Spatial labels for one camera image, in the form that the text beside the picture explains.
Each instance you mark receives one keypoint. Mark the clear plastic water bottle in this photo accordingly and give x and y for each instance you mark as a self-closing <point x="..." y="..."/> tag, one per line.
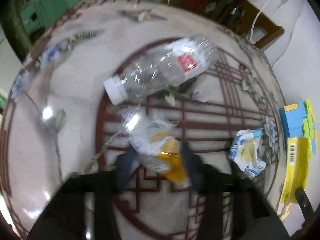
<point x="162" y="66"/>

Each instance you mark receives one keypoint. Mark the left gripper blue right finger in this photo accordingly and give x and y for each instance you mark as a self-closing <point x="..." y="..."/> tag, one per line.
<point x="195" y="168"/>

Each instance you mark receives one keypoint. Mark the floral patterned tablecloth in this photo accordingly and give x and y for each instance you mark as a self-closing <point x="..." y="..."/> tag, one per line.
<point x="59" y="116"/>

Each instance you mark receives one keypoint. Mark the yellow white wrapper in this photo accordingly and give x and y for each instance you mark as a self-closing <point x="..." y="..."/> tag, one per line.
<point x="157" y="148"/>

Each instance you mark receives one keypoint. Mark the yellow medicine box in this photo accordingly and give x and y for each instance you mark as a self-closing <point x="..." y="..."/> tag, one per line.
<point x="299" y="152"/>

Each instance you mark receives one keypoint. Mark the blue green toy block set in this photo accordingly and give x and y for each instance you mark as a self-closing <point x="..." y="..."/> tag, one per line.
<point x="298" y="120"/>

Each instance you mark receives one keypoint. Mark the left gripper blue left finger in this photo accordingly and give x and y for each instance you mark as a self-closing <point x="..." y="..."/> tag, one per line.
<point x="123" y="166"/>

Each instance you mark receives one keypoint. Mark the blue white snack wrapper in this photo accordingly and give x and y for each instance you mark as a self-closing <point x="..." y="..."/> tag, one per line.
<point x="244" y="152"/>

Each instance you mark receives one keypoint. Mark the wooden chair by wall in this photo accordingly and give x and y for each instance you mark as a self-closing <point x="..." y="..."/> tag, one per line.
<point x="244" y="19"/>

